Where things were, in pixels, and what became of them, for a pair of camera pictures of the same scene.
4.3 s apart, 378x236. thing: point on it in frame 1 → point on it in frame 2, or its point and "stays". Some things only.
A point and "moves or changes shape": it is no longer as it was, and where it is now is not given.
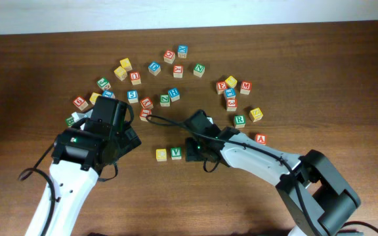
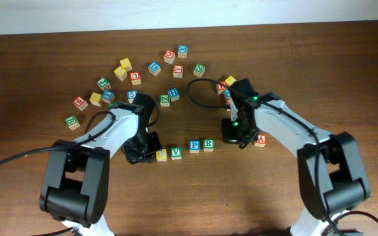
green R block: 239,120 moves or changes shape
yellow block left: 93,98 stays
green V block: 176,153 stays
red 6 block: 80,103 stays
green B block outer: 69,121 stays
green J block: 104,84 stays
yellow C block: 161,155 stays
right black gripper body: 192,149 → 233,135
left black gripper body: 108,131 → 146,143
